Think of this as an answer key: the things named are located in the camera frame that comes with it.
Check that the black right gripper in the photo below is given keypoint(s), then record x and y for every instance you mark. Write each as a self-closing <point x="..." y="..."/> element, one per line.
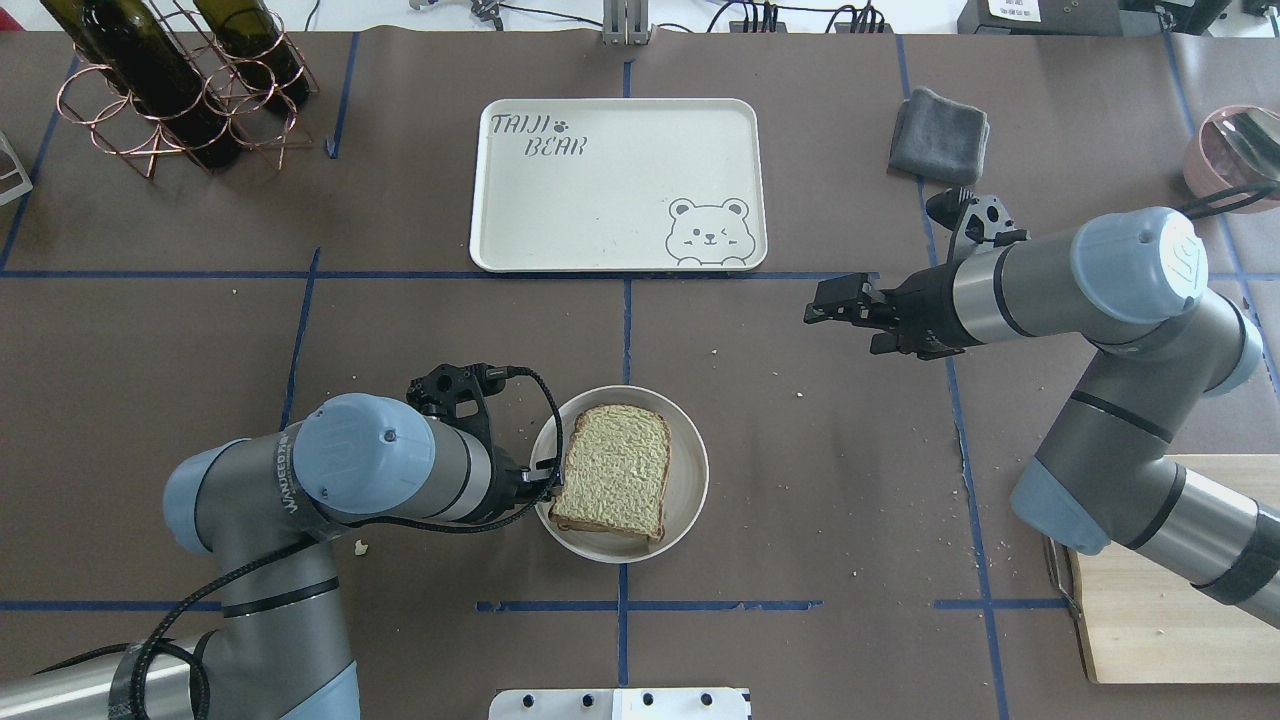
<point x="928" y="298"/>

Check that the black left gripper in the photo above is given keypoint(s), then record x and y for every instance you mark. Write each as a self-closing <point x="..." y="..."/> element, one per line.
<point x="503" y="489"/>

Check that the bread slice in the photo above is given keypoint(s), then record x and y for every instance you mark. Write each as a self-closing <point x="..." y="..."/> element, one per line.
<point x="615" y="473"/>

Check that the white round plate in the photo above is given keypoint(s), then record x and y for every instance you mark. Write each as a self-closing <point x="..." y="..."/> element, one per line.
<point x="687" y="484"/>

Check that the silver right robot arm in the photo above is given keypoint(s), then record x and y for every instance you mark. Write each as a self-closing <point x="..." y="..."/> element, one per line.
<point x="1135" y="286"/>

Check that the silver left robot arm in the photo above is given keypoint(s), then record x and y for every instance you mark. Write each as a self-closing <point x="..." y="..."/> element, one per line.
<point x="267" y="639"/>

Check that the white bear tray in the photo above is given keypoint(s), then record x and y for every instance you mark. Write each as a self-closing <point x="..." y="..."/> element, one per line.
<point x="606" y="184"/>

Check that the grey folded cloth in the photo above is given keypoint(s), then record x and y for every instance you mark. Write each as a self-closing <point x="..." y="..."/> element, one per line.
<point x="939" y="138"/>

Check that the pink bowl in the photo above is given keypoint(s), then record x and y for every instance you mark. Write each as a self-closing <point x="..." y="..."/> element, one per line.
<point x="1202" y="180"/>

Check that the wooden cutting board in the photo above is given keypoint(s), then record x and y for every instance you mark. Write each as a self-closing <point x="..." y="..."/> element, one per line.
<point x="1140" y="624"/>

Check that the metal scoop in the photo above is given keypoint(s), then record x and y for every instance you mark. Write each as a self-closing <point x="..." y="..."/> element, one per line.
<point x="1244" y="142"/>

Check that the dark wine bottle right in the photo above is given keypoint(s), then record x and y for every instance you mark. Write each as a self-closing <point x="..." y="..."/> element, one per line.
<point x="138" y="57"/>

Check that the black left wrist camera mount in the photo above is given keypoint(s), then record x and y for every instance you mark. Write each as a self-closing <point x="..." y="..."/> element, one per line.
<point x="457" y="396"/>

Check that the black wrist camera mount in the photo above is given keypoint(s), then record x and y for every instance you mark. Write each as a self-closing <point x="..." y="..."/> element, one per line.
<point x="977" y="223"/>
<point x="457" y="396"/>

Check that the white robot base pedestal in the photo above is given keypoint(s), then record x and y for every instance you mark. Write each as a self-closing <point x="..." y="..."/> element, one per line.
<point x="623" y="703"/>

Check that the aluminium frame post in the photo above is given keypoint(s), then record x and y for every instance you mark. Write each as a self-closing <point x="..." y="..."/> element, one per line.
<point x="626" y="23"/>

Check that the copper wire bottle rack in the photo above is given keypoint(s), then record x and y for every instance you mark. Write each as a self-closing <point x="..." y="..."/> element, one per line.
<point x="206" y="81"/>

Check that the white wire cup rack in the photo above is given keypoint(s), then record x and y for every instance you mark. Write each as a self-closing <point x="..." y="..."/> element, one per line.
<point x="15" y="180"/>

